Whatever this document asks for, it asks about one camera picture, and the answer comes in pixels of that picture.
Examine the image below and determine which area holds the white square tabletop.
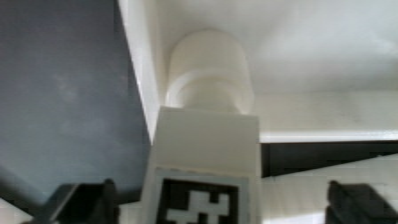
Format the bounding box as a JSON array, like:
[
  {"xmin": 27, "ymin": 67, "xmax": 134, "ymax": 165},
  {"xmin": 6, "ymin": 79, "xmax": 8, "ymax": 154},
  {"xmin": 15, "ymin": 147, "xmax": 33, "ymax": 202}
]
[{"xmin": 118, "ymin": 0, "xmax": 398, "ymax": 143}]

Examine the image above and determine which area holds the white table leg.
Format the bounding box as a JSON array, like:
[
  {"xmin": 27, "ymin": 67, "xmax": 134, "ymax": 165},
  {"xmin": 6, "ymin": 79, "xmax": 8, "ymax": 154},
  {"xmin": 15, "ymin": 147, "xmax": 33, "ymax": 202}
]
[{"xmin": 137, "ymin": 79, "xmax": 263, "ymax": 224}]

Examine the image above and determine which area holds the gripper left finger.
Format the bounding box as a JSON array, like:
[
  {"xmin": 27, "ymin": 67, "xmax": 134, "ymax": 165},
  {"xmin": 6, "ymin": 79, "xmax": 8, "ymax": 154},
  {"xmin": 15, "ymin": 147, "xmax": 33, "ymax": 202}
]
[{"xmin": 31, "ymin": 179, "xmax": 121, "ymax": 224}]

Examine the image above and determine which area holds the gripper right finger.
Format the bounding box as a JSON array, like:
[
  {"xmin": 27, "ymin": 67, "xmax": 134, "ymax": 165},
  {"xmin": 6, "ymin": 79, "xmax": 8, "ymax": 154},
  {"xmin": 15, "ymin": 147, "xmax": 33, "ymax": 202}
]
[{"xmin": 326, "ymin": 181, "xmax": 398, "ymax": 224}]

